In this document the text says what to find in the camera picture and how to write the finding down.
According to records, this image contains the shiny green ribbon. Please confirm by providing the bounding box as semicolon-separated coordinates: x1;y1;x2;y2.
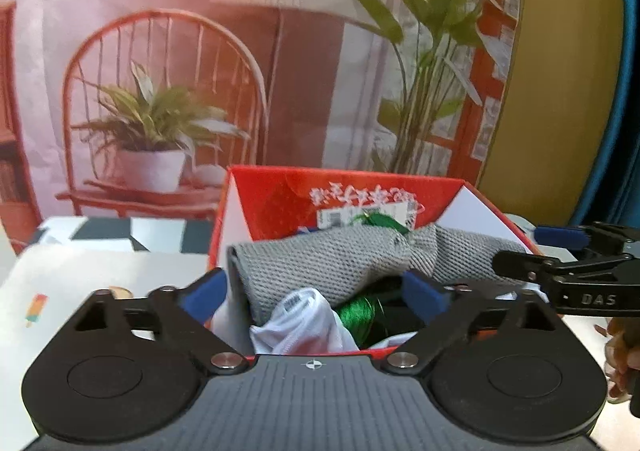
335;213;412;348

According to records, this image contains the white sock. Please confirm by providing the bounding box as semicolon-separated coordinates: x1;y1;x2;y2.
249;287;361;357

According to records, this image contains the printed tablecloth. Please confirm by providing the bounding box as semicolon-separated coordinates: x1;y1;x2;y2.
0;216;640;451

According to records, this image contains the yellow wooden panel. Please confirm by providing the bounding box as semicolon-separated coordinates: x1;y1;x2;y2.
475;0;626;227

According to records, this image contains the teal curtain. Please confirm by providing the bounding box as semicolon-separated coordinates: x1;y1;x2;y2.
565;0;640;232

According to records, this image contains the grey knit sock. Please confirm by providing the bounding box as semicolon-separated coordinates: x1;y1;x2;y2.
226;225;530;327

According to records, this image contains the red strawberry cardboard box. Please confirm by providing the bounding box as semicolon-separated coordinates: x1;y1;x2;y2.
207;165;543;362

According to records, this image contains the printed wall tapestry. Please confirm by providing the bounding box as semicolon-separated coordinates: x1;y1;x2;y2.
0;0;526;252

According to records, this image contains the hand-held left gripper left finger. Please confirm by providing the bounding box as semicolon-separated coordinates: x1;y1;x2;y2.
70;268;247;376

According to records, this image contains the person's right hand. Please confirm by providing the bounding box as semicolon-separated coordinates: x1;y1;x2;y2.
605;316;640;403

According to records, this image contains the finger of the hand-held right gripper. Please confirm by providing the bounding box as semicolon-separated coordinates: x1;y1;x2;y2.
492;251;640;283
532;221;640;258

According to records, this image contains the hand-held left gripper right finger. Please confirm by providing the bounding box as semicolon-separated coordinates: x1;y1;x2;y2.
382;271;558;376

